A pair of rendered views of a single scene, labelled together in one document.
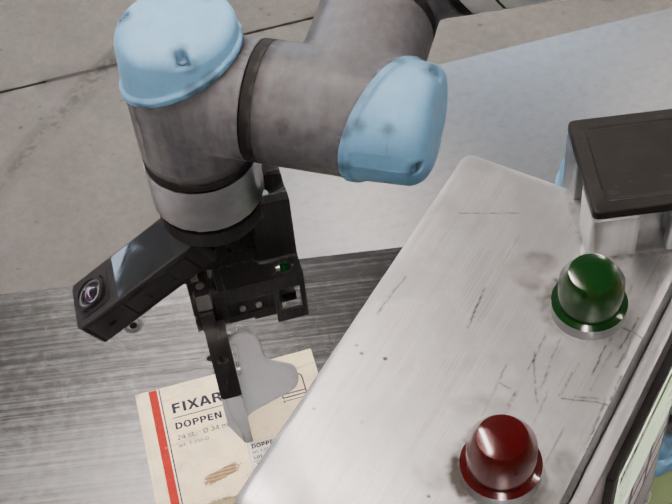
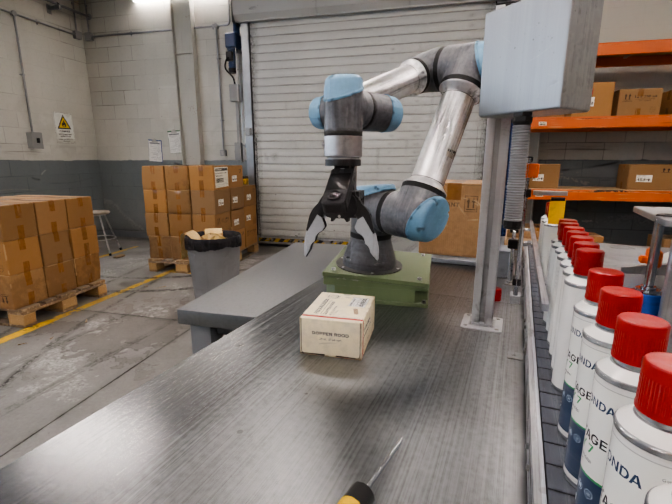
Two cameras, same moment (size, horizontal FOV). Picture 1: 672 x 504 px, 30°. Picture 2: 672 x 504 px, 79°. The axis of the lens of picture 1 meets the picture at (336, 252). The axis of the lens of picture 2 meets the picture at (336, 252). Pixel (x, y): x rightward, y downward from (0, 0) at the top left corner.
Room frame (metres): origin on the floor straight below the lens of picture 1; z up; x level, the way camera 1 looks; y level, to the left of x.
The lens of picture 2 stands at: (0.25, 0.84, 1.20)
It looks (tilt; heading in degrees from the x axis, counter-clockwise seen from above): 13 degrees down; 293
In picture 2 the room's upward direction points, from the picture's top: straight up
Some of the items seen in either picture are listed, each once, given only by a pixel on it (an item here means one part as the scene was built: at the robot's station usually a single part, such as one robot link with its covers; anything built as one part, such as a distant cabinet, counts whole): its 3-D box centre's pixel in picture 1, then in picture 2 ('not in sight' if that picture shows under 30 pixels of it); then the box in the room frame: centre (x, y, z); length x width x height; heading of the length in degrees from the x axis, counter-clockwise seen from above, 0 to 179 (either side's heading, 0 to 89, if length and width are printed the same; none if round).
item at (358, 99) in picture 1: (353, 92); (370, 112); (0.54, -0.02, 1.30); 0.11 x 0.11 x 0.08; 68
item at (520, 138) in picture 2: not in sight; (517, 172); (0.24, 0.01, 1.18); 0.04 x 0.04 x 0.21
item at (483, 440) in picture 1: (501, 452); not in sight; (0.19, -0.04, 1.49); 0.03 x 0.03 x 0.02
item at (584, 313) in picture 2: not in sight; (593, 357); (0.15, 0.34, 0.98); 0.05 x 0.05 x 0.20
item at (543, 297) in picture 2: not in sight; (534, 247); (0.18, -0.44, 0.96); 1.07 x 0.01 x 0.01; 89
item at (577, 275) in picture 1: (590, 289); not in sight; (0.24, -0.08, 1.49); 0.03 x 0.03 x 0.02
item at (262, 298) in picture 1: (232, 247); (343, 190); (0.56, 0.07, 1.14); 0.09 x 0.08 x 0.12; 99
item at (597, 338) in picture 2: not in sight; (605, 390); (0.15, 0.41, 0.98); 0.05 x 0.05 x 0.20
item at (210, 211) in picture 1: (204, 171); (341, 148); (0.57, 0.08, 1.22); 0.08 x 0.08 x 0.05
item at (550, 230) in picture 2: not in sight; (552, 246); (0.14, -0.34, 0.98); 0.05 x 0.05 x 0.20
